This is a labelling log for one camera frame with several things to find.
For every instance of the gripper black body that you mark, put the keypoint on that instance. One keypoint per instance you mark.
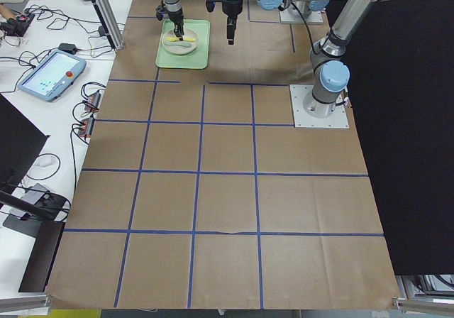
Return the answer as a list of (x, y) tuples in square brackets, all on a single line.
[(175, 13), (232, 8)]

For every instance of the yellow plastic fork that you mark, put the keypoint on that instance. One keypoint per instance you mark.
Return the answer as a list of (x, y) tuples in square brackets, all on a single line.
[(170, 39)]

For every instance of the teal plastic spoon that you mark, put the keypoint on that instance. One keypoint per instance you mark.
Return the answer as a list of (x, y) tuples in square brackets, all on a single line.
[(183, 44)]

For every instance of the beige round plate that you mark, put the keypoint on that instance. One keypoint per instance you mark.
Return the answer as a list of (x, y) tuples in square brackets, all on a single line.
[(180, 50)]

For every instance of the light green tray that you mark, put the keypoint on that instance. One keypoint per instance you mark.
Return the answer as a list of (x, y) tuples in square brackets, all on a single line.
[(198, 59)]

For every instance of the black power adapter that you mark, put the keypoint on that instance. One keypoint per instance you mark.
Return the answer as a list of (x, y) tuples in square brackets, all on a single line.
[(68, 48)]

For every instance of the near blue teach pendant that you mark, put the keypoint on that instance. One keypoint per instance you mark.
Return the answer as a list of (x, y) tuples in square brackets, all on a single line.
[(53, 75)]

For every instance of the brown paper table cover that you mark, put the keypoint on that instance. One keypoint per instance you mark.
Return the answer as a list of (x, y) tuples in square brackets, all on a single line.
[(199, 192)]

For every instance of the black monitor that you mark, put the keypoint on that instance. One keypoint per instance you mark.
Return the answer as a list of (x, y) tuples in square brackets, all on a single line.
[(21, 144)]

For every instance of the grey usb hub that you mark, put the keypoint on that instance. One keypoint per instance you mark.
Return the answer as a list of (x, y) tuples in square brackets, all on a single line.
[(28, 205)]

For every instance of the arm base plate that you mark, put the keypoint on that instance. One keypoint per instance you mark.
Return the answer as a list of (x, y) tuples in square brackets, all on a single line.
[(308, 113), (310, 11)]

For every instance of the aluminium frame post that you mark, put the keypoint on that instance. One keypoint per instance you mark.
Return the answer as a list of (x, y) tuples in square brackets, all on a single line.
[(108, 21)]

